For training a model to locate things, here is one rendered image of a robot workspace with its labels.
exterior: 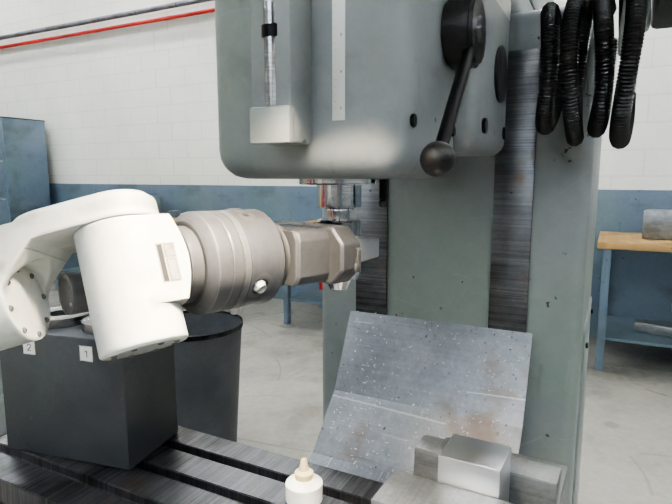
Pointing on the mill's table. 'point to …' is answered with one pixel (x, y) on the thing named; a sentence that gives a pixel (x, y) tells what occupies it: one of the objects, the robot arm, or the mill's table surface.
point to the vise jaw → (426, 492)
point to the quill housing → (343, 91)
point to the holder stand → (87, 397)
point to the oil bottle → (304, 486)
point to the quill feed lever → (453, 38)
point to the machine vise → (525, 488)
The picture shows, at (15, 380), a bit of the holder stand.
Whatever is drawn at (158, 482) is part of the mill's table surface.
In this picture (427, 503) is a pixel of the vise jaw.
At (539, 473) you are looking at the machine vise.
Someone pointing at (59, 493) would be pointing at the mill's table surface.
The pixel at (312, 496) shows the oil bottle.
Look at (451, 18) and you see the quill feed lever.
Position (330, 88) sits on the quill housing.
